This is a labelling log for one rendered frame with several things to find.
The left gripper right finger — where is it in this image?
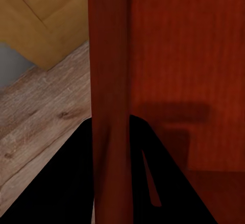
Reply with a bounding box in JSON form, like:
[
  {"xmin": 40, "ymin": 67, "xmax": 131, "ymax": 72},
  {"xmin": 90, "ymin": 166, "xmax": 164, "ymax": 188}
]
[{"xmin": 129, "ymin": 115, "xmax": 218, "ymax": 224}]

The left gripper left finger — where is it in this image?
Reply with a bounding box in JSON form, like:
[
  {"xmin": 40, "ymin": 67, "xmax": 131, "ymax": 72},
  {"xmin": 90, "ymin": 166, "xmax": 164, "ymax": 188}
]
[{"xmin": 0, "ymin": 118, "xmax": 94, "ymax": 224}]

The storage box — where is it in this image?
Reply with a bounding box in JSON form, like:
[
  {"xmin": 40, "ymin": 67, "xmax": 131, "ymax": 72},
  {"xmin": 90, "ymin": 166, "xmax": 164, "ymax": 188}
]
[{"xmin": 88, "ymin": 0, "xmax": 245, "ymax": 224}]

